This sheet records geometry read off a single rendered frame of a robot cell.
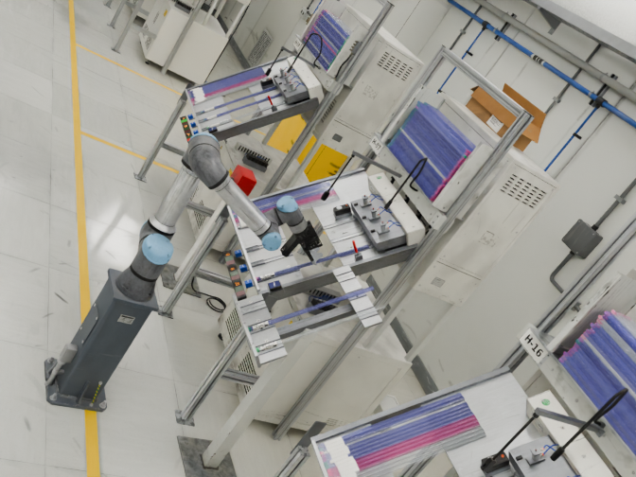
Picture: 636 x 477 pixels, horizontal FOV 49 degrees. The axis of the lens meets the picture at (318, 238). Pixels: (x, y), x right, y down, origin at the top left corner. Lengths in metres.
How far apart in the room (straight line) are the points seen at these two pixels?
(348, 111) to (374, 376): 1.64
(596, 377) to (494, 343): 2.33
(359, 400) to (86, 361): 1.36
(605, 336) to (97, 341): 1.81
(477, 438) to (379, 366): 1.18
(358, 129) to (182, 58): 3.39
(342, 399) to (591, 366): 1.56
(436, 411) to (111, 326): 1.26
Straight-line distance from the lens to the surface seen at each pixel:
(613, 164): 4.42
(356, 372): 3.37
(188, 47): 7.34
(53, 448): 2.86
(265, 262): 3.04
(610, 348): 2.22
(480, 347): 4.57
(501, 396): 2.42
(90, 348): 2.86
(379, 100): 4.28
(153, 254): 2.64
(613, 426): 2.17
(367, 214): 3.11
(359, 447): 2.31
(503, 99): 2.98
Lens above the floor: 2.03
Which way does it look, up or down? 20 degrees down
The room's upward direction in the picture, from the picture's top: 35 degrees clockwise
